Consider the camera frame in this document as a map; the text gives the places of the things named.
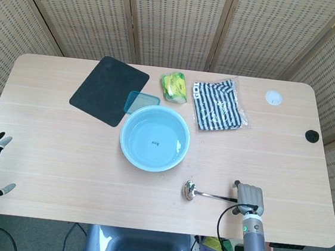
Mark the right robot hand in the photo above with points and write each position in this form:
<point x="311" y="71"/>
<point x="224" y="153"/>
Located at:
<point x="249" y="197"/>

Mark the steel ladle spoon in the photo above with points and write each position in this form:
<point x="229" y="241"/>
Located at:
<point x="196" y="191"/>

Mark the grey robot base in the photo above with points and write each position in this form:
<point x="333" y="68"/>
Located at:
<point x="136" y="246"/>

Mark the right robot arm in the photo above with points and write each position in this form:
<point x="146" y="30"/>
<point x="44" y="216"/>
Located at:
<point x="253" y="245"/>

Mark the light blue plastic basin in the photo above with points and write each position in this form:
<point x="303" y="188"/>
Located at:
<point x="155" y="138"/>

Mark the striped cloth in plastic bag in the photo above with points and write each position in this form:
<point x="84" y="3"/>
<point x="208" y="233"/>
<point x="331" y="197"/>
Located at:
<point x="216" y="106"/>

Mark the yellow green snack packet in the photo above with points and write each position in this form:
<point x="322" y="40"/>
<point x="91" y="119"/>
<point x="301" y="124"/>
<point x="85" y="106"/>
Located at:
<point x="174" y="87"/>

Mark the teal translucent container lid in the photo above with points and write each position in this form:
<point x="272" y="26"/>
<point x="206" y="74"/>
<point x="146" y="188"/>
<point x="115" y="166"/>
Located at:
<point x="141" y="101"/>

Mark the black rectangular mat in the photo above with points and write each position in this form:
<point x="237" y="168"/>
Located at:
<point x="109" y="91"/>

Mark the woven folding screen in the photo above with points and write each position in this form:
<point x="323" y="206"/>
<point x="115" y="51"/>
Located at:
<point x="178" y="24"/>

